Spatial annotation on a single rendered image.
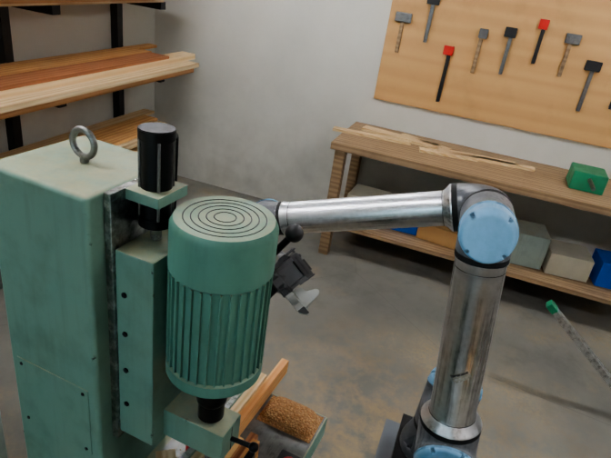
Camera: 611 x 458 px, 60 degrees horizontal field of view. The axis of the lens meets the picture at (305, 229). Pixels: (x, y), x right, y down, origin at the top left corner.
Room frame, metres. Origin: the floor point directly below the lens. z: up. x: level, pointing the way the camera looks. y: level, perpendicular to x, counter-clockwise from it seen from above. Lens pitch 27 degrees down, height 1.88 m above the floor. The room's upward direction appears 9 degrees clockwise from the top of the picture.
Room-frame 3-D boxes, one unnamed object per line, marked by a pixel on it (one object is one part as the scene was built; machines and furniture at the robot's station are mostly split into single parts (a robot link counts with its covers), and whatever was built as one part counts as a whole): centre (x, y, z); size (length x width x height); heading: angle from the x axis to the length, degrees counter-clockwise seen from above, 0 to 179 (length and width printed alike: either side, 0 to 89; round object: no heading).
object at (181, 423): (0.77, 0.15, 1.03); 0.14 x 0.07 x 0.09; 70
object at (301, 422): (0.94, -0.03, 0.92); 0.14 x 0.09 x 0.04; 70
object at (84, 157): (0.86, 0.40, 1.55); 0.06 x 0.02 x 0.07; 70
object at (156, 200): (0.81, 0.26, 1.53); 0.08 x 0.08 x 0.17; 70
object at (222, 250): (0.76, 0.13, 1.35); 0.18 x 0.18 x 0.31
